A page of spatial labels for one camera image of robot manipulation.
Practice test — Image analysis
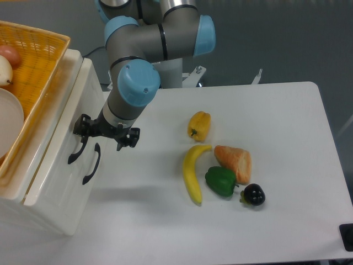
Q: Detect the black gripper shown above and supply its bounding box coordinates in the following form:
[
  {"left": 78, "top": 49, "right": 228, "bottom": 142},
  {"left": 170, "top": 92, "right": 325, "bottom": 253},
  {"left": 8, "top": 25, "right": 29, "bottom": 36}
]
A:
[{"left": 73, "top": 114, "right": 140, "bottom": 151}]

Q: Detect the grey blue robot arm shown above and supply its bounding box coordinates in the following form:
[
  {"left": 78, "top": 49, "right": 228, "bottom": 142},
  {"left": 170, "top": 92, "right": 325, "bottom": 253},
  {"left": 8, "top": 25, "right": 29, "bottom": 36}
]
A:
[{"left": 73, "top": 1, "right": 216, "bottom": 149}]

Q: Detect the white drawer cabinet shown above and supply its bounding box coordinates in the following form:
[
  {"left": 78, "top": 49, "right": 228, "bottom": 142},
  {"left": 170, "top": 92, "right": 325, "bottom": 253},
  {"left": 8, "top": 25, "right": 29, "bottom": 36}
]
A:
[{"left": 0, "top": 49, "right": 83, "bottom": 236}]

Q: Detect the yellow banana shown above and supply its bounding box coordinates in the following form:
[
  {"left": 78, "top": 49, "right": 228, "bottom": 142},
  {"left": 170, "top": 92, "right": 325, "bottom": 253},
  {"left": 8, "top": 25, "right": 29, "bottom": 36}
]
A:
[{"left": 182, "top": 145, "right": 212, "bottom": 205}]

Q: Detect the yellow bell pepper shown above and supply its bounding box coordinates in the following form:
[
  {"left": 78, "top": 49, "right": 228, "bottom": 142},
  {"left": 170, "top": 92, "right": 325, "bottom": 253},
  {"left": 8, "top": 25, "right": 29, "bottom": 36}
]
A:
[{"left": 187, "top": 111, "right": 211, "bottom": 142}]

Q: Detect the white plate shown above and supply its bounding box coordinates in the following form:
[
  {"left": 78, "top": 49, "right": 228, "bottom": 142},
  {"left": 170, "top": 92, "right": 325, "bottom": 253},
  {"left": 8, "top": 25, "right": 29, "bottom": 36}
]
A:
[{"left": 0, "top": 88, "right": 24, "bottom": 158}]

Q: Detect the yellow woven basket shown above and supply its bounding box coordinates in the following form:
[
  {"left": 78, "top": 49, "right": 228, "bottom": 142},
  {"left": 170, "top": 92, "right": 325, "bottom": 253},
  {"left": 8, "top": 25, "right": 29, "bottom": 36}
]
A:
[{"left": 1, "top": 21, "right": 71, "bottom": 186}]

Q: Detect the white pear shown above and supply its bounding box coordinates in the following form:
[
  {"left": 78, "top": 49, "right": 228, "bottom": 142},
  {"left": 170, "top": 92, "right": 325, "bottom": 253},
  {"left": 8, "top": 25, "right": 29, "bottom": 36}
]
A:
[{"left": 0, "top": 55, "right": 13, "bottom": 86}]

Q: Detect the red apple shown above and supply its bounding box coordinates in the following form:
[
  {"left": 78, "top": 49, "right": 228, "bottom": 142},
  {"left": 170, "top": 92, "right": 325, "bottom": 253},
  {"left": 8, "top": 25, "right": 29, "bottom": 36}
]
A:
[{"left": 0, "top": 45, "right": 22, "bottom": 68}]

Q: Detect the green bell pepper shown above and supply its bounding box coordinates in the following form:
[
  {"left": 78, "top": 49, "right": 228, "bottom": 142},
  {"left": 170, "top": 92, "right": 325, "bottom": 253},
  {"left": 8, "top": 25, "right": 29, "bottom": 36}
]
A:
[{"left": 205, "top": 166, "right": 238, "bottom": 198}]

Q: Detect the croissant bread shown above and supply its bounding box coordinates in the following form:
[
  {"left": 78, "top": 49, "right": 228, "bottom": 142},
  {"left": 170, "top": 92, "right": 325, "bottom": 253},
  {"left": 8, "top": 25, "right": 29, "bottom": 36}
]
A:
[{"left": 213, "top": 145, "right": 252, "bottom": 185}]

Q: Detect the dark purple eggplant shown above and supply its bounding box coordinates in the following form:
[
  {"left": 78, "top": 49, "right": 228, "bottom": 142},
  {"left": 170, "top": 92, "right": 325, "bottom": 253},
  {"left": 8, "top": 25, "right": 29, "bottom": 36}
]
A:
[{"left": 239, "top": 183, "right": 266, "bottom": 206}]

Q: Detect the black table corner device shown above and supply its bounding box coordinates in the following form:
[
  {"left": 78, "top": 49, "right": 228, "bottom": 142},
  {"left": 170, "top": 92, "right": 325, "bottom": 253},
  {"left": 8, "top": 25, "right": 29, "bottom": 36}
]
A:
[{"left": 339, "top": 223, "right": 353, "bottom": 252}]

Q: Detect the black floor cable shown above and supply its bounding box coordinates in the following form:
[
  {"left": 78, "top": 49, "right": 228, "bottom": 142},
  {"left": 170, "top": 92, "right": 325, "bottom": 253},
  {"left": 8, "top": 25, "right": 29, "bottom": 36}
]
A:
[{"left": 82, "top": 46, "right": 107, "bottom": 85}]

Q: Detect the white table leg bracket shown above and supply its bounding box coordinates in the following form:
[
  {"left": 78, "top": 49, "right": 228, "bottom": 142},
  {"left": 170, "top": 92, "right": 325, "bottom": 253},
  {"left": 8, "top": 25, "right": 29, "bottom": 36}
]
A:
[{"left": 252, "top": 68, "right": 263, "bottom": 84}]

